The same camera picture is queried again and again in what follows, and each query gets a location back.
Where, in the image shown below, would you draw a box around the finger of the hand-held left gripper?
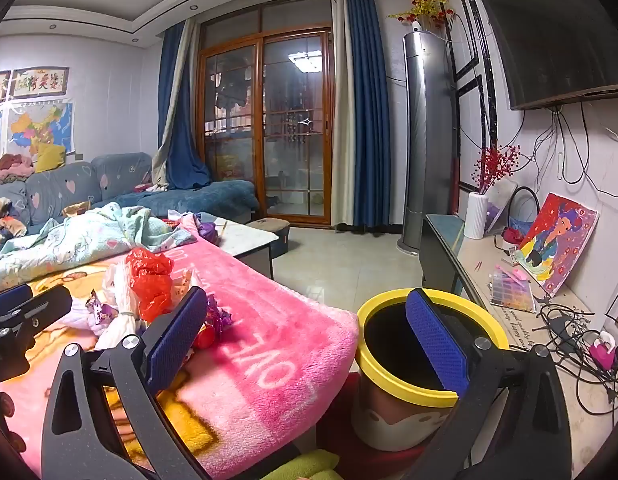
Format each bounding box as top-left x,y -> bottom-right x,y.
0,287 -> 73,348
0,283 -> 34,317

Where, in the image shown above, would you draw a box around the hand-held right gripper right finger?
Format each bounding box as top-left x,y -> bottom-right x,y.
405,287 -> 574,480

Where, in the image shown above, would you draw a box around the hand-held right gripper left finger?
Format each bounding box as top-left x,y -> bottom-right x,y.
41,286 -> 212,480

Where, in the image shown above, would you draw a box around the yellow-rimmed waste bin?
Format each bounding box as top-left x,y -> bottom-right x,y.
351,287 -> 510,453

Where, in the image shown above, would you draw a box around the white plastic bag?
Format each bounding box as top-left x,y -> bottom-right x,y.
69,260 -> 142,353

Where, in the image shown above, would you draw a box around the person's left hand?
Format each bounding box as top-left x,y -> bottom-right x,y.
0,390 -> 28,458

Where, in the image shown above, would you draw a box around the red plastic bottle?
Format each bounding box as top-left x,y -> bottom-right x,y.
191,327 -> 216,352

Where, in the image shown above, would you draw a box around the purple candy wrapper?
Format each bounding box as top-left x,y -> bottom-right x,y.
85,289 -> 114,336
204,294 -> 234,336

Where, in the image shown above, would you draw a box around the red plastic bag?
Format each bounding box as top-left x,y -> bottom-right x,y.
125,247 -> 176,323

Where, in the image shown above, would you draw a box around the light blue printed quilt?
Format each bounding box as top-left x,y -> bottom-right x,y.
0,201 -> 200,293

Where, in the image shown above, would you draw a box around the grey television cabinet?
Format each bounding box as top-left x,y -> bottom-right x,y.
419,213 -> 618,461

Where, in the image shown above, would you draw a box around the clear bead organiser box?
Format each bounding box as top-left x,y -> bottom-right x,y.
490,265 -> 536,314

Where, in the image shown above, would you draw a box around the pink printed blanket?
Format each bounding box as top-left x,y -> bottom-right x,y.
0,240 -> 360,480

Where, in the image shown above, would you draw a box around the purple plastic bag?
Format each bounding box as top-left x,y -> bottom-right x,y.
195,212 -> 222,246

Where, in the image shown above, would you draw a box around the white marble coffee table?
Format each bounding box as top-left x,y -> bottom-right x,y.
209,217 -> 280,281

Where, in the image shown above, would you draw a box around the blue grey sofa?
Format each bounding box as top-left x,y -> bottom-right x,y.
0,152 -> 260,261

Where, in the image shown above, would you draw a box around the white ribbed vase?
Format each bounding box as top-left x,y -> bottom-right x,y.
463,191 -> 490,240

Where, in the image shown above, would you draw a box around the pile of red clothes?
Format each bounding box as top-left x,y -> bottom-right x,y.
0,153 -> 36,184

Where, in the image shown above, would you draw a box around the yellow pillow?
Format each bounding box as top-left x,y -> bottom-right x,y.
35,142 -> 68,174

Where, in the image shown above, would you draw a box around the grey padded stool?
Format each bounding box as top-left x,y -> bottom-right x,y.
246,217 -> 292,263

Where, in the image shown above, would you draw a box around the white vase red flowers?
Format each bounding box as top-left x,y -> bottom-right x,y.
486,179 -> 519,234

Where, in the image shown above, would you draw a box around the colourful portrait painting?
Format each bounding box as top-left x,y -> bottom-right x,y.
516,192 -> 600,297

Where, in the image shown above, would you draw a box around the green garment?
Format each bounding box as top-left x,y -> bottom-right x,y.
260,449 -> 340,480

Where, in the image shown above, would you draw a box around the red berry branches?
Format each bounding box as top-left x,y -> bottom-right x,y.
470,144 -> 522,196

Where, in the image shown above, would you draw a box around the grey tower air conditioner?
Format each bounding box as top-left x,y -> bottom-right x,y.
396,30 -> 458,256

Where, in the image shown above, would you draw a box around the blue and beige curtain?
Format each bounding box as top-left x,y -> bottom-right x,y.
331,0 -> 393,229
151,16 -> 213,192

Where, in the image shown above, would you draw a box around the framed embroidery picture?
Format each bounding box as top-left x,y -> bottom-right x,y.
0,66 -> 70,106

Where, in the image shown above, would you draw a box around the wooden sliding glass door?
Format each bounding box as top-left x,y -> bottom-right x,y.
195,0 -> 338,226

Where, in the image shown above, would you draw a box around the yellow artificial flowers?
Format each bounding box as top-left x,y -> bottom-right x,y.
387,0 -> 456,32

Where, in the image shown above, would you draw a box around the tangle of black cables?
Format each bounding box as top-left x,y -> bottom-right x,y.
536,302 -> 618,404

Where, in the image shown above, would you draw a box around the basket with black handle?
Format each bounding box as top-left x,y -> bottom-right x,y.
501,186 -> 540,247

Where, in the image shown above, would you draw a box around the colourful wall map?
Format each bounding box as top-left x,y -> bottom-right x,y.
0,101 -> 76,168

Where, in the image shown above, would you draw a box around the hanging black wall cables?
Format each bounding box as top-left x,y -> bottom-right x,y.
459,105 -> 618,197

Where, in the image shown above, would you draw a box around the black wall trim frames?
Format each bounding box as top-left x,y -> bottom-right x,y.
440,0 -> 500,183

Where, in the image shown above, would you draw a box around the black wall television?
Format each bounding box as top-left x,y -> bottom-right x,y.
470,0 -> 618,112

